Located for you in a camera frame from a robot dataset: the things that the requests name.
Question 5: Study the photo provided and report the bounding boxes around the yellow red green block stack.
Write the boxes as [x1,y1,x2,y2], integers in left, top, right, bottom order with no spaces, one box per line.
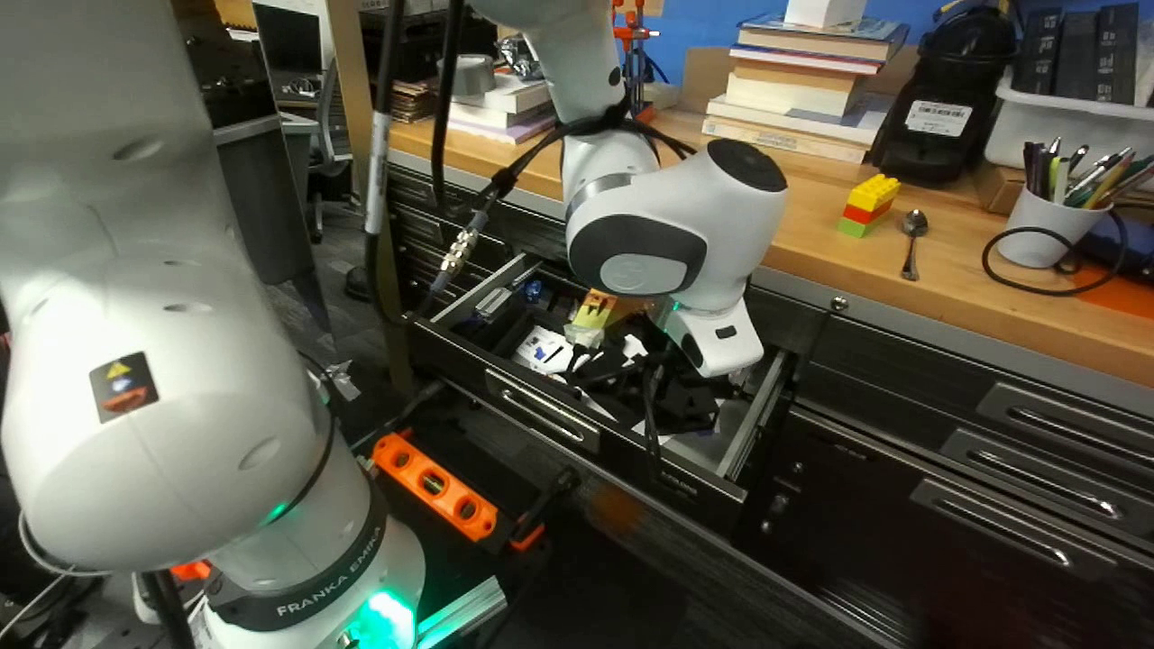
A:
[835,173,906,242]

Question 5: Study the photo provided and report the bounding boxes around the grey duct tape roll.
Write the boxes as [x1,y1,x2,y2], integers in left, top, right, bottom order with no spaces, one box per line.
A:
[451,52,500,100]

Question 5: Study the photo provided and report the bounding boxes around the black floor tool tray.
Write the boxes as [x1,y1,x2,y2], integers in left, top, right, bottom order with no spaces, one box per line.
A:
[353,381,582,561]

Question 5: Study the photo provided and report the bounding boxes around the lavender flat book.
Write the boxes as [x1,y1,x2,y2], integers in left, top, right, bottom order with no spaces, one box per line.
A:
[448,106,564,146]

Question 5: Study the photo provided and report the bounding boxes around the green pen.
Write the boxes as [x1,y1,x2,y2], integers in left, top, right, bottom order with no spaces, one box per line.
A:
[1046,142,1074,201]

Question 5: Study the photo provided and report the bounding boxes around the white plastic bin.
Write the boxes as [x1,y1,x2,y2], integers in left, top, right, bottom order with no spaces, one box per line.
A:
[979,70,1154,173]

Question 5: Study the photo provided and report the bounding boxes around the blue wall board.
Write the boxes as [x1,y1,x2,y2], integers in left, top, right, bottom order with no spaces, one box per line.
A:
[644,0,1050,57]

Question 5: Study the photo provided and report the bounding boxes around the silver pen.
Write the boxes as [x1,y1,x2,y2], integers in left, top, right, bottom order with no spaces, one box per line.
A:
[1066,149,1131,208]

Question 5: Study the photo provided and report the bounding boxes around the thin dark-cover book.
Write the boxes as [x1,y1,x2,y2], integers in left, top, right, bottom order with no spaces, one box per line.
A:
[734,13,913,64]

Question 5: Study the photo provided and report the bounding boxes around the steel spoon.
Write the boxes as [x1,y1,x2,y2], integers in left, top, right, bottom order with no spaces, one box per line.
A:
[899,206,929,286]

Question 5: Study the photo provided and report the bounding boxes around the orange spirit level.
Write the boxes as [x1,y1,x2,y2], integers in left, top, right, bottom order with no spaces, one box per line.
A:
[366,430,500,546]

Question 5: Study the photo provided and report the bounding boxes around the wide cream book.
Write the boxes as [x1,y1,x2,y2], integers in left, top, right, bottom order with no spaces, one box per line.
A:
[698,93,887,167]

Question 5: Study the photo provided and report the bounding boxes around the thick white-page book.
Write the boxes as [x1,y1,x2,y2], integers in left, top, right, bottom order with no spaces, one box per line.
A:
[720,64,863,118]

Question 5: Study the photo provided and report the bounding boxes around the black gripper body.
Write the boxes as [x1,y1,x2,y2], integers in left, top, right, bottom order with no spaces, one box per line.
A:
[624,340,715,406]

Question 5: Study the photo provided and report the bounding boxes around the white floor cable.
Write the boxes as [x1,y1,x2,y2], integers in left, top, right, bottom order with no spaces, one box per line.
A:
[9,503,137,629]

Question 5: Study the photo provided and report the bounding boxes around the black rectangular block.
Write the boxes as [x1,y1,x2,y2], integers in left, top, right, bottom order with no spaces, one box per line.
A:
[1097,0,1148,106]
[1058,6,1100,100]
[1014,6,1059,96]

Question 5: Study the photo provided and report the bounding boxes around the black cable loop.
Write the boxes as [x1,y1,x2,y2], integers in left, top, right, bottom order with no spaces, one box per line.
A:
[979,208,1131,299]

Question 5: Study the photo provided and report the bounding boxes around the thin pale book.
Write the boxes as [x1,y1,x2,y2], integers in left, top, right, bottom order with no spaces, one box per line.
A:
[723,43,893,81]

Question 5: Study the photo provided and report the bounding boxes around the brown folder stack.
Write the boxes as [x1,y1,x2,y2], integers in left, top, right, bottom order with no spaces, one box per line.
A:
[388,70,448,125]

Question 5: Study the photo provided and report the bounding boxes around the black appliance with white label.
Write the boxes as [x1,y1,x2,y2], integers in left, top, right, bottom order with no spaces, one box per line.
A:
[863,5,1022,191]

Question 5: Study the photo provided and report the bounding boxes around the small white box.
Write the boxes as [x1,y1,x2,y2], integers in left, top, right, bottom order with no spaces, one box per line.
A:
[787,0,870,34]

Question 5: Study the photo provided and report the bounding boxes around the blue handled tool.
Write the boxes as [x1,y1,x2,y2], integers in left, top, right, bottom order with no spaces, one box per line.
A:
[507,273,556,310]

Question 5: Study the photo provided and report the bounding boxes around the white stack of papers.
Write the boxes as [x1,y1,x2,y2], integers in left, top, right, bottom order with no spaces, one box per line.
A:
[451,75,559,129]

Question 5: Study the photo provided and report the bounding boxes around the white pen cup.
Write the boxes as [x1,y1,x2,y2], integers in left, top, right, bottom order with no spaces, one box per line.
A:
[994,183,1115,269]

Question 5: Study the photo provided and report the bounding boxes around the grey desk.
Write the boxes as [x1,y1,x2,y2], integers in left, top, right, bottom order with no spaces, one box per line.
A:
[196,107,335,327]

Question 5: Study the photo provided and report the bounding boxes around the dark computer monitor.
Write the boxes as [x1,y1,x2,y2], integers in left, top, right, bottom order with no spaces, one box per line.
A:
[250,0,330,86]

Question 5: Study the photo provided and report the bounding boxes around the yellow pencil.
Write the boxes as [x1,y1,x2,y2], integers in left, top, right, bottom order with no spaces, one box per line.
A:
[1086,155,1154,212]

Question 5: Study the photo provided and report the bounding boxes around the wide black steel drawer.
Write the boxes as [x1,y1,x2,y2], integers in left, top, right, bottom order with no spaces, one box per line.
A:
[400,249,804,510]

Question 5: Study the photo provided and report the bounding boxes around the orange flat object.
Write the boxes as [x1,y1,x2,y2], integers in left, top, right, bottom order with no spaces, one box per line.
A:
[1074,267,1154,324]

